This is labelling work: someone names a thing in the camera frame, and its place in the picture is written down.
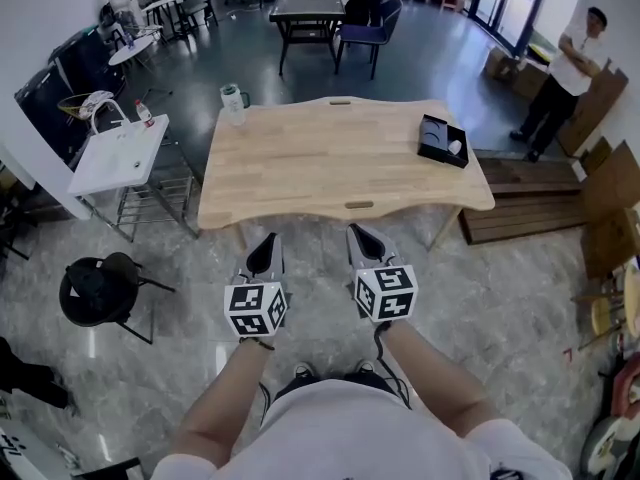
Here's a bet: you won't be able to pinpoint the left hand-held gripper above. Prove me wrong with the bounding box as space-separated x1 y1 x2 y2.
223 233 289 338

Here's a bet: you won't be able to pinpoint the person's left forearm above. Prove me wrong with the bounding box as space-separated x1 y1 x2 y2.
168 336 275 469

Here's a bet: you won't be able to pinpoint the red label plastic bottle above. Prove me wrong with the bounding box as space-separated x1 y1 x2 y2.
133 98 156 130

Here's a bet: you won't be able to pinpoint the round white table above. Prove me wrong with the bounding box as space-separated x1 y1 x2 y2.
108 34 154 67

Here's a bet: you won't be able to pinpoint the person's right forearm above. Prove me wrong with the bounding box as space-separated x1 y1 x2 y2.
374 319 501 440

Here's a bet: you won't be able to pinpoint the dark wooden pallet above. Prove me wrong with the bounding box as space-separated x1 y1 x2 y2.
457 149 590 247

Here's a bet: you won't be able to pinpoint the black cabinet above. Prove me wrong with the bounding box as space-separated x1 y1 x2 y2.
14 26 127 155

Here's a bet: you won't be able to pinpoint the person's black trousers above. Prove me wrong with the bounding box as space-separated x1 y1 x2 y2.
273 369 404 402

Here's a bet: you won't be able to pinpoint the black tray box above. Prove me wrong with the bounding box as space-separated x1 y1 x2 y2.
416 113 472 170

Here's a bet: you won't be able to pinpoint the metal wire rack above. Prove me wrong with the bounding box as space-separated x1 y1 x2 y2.
79 167 200 243

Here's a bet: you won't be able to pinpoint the black stool with bag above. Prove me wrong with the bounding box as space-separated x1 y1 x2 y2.
58 251 177 346

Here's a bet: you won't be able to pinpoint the grey chair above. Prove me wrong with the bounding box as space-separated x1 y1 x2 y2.
178 0 220 40

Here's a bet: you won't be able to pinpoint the light wooden chair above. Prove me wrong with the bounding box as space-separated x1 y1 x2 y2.
571 261 640 353

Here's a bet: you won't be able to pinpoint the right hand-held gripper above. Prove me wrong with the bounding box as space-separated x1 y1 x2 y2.
347 223 419 323

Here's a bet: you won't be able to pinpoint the large cardboard sheet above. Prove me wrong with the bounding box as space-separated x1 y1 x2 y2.
578 139 640 280

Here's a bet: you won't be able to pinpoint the blue chair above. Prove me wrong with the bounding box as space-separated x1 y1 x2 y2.
334 0 404 81

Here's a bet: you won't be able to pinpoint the yellow wire basket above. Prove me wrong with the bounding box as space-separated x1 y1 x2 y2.
56 90 109 120

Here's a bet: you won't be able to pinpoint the tall cardboard sheet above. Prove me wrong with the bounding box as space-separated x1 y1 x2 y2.
556 59 630 158

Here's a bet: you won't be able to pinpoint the white side table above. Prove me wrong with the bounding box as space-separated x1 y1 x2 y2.
66 113 172 200

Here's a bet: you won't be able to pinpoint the clear water bottle green lid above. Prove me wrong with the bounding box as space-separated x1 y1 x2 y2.
219 83 251 128

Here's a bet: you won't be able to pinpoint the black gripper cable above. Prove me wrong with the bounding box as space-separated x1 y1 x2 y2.
256 381 274 432
373 321 413 410

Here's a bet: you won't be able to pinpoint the person's white shirt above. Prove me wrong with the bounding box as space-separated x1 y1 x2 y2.
149 377 574 480

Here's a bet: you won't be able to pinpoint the black glass top table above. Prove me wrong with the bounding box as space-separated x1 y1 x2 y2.
268 0 348 77

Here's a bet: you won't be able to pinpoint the glass door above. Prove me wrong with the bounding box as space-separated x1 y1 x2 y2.
466 0 552 50

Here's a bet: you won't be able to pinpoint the cardboard box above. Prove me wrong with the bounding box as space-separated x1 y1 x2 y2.
482 44 550 101

